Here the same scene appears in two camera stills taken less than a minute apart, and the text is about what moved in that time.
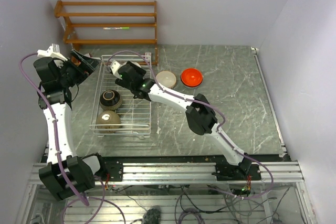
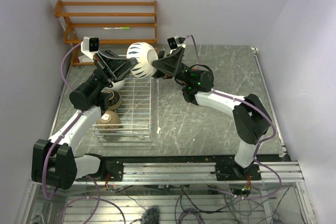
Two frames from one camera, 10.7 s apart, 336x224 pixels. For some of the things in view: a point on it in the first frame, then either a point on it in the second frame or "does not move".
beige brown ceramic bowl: x=108 y=117 does not move
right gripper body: x=139 y=72 → x=184 y=75
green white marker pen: x=116 y=28 does not move
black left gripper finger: x=86 y=63 → x=116 y=67
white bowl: x=136 y=64 → x=116 y=86
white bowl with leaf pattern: x=166 y=78 → x=146 y=55
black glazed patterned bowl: x=110 y=100 does not move
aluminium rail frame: x=283 y=171 does not move
